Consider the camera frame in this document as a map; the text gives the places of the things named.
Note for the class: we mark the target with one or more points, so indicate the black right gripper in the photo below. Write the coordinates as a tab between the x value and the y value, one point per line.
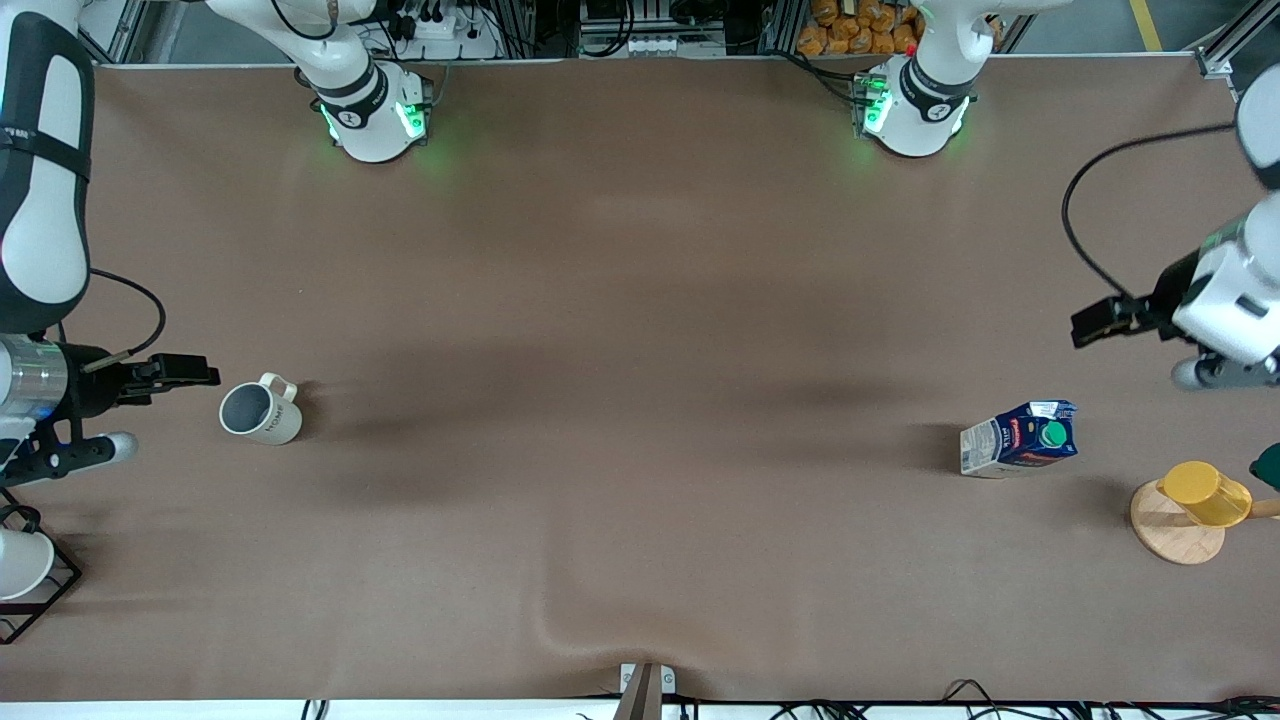
88	389

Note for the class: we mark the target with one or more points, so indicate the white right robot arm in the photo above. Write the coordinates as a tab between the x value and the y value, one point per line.
45	220

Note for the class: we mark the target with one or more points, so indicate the orange snack packets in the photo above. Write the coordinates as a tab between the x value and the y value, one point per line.
850	30

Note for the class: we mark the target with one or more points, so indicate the dark green cup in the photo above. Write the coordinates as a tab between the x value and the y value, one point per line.
1270	468

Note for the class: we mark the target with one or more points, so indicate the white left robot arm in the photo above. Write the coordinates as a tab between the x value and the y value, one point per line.
1235	300

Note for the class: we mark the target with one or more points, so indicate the grey metal table bracket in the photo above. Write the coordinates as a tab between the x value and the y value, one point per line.
668	680

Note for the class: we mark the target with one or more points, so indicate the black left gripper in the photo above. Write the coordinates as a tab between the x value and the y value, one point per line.
1163	297

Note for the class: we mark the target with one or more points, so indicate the small white socket strip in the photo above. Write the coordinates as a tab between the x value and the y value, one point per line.
655	45

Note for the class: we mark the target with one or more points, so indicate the white cup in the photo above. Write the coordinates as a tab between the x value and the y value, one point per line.
20	565

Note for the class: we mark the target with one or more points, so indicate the white power strip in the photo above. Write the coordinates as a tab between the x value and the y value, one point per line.
440	32

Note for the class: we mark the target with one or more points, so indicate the blue milk carton green cap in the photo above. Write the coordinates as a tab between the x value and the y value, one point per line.
1020	445

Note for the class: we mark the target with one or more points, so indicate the yellow plastic cup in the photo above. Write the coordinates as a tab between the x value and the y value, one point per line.
1205	495

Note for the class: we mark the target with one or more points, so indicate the cream ceramic mug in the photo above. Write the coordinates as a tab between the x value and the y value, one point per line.
275	425

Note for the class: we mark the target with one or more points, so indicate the round wooden cup stand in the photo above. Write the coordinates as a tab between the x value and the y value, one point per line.
1170	538

